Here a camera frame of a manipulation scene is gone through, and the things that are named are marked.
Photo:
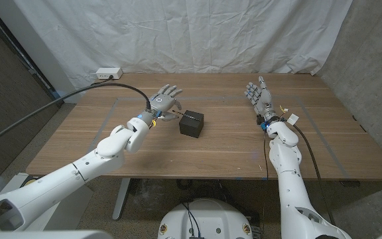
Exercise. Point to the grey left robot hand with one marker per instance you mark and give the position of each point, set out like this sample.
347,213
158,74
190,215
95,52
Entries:
161,101

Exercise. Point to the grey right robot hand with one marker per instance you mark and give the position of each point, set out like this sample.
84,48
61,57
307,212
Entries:
264,99

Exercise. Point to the black yellow striped pen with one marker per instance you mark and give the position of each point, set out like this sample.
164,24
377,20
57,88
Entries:
189,116

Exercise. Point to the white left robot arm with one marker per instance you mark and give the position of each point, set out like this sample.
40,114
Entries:
55,189

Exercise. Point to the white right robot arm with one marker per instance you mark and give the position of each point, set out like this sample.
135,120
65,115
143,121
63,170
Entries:
290,196

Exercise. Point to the black box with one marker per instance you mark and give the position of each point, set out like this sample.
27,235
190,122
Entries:
191,127

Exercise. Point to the grey tape outline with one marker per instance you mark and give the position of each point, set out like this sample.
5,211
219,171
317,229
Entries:
211,98

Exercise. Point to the white power strip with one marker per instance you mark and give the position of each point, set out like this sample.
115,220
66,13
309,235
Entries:
108,73

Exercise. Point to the white backdrop cloth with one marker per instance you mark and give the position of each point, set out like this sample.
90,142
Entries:
191,33

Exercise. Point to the grey table leg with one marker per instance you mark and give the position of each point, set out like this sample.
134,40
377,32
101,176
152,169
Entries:
121,199

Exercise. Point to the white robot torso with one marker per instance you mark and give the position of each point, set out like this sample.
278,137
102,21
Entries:
207,219

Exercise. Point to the yellow black floor pedal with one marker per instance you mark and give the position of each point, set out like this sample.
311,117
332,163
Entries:
29,181

